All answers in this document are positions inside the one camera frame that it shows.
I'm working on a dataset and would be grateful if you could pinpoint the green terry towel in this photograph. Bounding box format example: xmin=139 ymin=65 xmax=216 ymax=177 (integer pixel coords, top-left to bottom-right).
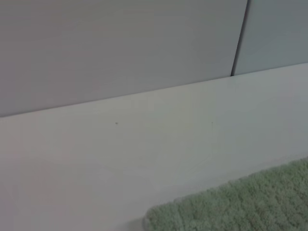
xmin=143 ymin=157 xmax=308 ymax=231

